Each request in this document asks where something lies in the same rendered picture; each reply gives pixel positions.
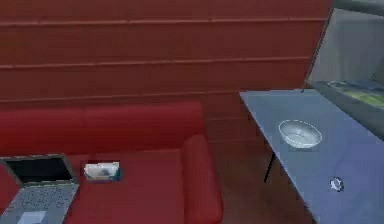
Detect white tissue box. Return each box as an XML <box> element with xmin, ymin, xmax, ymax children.
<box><xmin>83</xmin><ymin>161</ymin><xmax>123</xmax><ymax>184</ymax></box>

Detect grey open laptop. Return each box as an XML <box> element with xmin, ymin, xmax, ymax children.
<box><xmin>0</xmin><ymin>153</ymin><xmax>80</xmax><ymax>224</ymax></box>

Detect clear glass bowl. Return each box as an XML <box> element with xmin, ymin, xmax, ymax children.
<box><xmin>278</xmin><ymin>119</ymin><xmax>323</xmax><ymax>150</ymax></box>

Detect blue grey table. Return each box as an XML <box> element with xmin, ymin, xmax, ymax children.
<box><xmin>239</xmin><ymin>88</ymin><xmax>384</xmax><ymax>224</ymax></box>

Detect small silver ring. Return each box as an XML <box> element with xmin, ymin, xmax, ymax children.
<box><xmin>329</xmin><ymin>176</ymin><xmax>345</xmax><ymax>193</ymax></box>

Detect red sofa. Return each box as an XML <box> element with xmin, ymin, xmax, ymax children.
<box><xmin>0</xmin><ymin>100</ymin><xmax>225</xmax><ymax>224</ymax></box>

